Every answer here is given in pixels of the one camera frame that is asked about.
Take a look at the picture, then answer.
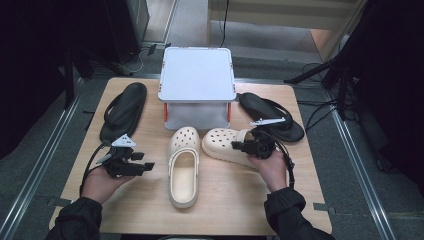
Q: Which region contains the black tripod stand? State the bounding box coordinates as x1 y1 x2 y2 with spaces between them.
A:
283 49 361 118

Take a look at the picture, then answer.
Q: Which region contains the metal floor rail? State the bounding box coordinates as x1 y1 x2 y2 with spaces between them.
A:
324 89 398 240
0 78 84 240

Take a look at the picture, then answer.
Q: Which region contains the cream clog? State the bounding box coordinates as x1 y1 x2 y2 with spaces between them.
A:
166 125 202 210
201 127 264 171

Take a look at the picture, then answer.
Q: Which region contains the black stand post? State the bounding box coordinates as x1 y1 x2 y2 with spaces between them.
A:
63 46 76 110

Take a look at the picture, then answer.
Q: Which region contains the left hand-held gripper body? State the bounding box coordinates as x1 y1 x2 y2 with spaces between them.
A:
103 133 145 179

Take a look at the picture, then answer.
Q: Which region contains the white shoe rack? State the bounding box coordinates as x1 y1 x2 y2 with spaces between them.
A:
157 46 238 132

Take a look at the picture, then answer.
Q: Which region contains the black hanging cable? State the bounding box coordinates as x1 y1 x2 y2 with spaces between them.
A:
218 0 231 48

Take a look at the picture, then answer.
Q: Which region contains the black cabinet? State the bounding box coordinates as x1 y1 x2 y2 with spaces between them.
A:
103 0 151 65

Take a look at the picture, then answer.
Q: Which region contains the black floor cable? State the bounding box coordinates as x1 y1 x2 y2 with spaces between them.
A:
297 99 338 133

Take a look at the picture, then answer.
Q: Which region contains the grey tape strip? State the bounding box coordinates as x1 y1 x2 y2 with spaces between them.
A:
46 196 74 209
313 202 336 215

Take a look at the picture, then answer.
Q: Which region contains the right hand-held gripper cable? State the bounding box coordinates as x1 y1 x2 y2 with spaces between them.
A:
263 129 296 190

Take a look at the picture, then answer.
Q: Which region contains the person's left hand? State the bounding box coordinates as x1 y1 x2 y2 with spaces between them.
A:
80 164 134 205

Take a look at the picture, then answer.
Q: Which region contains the black curtain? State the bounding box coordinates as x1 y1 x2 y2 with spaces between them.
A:
353 0 424 201
0 0 108 159

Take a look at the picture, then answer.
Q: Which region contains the person's right hand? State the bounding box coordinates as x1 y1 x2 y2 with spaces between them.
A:
248 149 290 194

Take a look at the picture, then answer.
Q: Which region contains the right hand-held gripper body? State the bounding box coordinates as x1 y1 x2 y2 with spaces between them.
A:
245 116 287 160

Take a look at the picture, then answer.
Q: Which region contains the black flip-flop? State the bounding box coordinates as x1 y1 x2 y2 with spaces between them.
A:
237 92 306 144
98 82 148 144

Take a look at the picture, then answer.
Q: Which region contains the white floor cable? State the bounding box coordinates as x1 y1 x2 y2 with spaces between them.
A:
118 48 148 76

